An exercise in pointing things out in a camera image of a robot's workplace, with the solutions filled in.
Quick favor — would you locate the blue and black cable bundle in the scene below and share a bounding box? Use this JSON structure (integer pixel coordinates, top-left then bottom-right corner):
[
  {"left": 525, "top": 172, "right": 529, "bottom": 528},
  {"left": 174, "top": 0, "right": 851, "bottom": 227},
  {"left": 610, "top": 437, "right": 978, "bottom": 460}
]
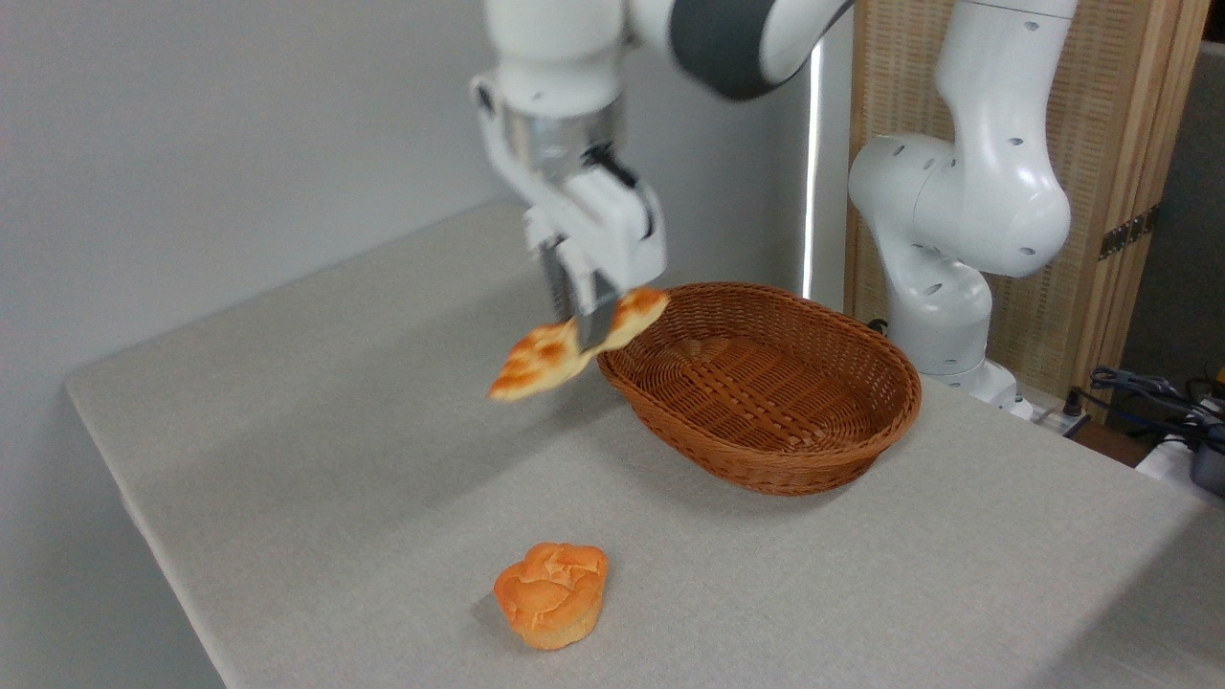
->
[{"left": 1087, "top": 366, "right": 1225, "bottom": 453}]

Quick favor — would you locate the dark metal screen hinge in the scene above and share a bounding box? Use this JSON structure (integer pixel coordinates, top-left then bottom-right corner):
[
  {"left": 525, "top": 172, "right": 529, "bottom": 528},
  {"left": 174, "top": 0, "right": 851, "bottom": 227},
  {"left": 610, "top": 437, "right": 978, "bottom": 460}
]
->
[{"left": 1098, "top": 205, "right": 1162, "bottom": 262}]

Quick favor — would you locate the brown oval wicker basket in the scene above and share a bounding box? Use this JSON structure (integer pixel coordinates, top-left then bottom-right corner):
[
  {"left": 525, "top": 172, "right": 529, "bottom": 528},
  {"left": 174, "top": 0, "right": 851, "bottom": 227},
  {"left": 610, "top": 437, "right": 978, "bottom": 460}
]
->
[{"left": 597, "top": 281, "right": 924, "bottom": 498}]

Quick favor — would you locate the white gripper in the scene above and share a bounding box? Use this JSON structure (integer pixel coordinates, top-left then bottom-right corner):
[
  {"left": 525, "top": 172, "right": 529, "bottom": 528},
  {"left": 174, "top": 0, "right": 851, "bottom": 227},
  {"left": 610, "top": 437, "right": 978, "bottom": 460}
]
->
[{"left": 470, "top": 75, "right": 669, "bottom": 353}]

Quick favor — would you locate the braided golden bread loaf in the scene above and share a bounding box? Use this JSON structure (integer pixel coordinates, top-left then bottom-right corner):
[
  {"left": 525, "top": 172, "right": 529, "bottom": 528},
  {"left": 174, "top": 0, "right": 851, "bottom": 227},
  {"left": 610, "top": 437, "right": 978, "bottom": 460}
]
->
[{"left": 488, "top": 287, "right": 672, "bottom": 403}]

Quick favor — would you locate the bright vertical light strip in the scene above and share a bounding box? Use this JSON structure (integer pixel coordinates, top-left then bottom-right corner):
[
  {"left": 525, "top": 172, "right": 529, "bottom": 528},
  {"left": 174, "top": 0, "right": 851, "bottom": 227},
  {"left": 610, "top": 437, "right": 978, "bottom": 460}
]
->
[{"left": 801, "top": 38, "right": 827, "bottom": 300}]

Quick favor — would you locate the orange muffin-shaped bread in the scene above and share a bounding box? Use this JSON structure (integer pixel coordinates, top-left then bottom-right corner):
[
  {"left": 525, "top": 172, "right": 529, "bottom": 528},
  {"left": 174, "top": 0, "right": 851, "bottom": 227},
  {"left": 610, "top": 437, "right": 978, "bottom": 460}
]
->
[{"left": 493, "top": 542, "right": 611, "bottom": 653}]

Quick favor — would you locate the white power strip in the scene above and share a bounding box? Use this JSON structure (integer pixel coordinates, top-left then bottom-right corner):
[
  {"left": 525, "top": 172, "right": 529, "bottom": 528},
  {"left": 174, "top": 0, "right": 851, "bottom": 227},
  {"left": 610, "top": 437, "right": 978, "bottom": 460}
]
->
[{"left": 1014, "top": 387, "right": 1094, "bottom": 438}]

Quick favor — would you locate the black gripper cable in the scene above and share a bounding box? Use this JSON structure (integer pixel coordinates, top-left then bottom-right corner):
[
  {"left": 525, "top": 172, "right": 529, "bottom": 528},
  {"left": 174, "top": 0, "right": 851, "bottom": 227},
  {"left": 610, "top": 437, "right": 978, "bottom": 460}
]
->
[{"left": 582, "top": 142, "right": 663, "bottom": 242}]

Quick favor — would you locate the grey box with white base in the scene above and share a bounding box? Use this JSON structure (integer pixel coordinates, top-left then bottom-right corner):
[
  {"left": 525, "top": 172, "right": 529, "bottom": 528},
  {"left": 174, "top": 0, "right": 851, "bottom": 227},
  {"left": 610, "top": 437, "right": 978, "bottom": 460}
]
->
[{"left": 1136, "top": 433, "right": 1225, "bottom": 499}]

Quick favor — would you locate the grey tablecloth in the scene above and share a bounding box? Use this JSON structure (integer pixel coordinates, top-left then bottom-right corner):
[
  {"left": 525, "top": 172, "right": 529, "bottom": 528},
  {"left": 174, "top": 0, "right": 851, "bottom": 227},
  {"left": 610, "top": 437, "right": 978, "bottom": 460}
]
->
[{"left": 64, "top": 199, "right": 1225, "bottom": 689}]

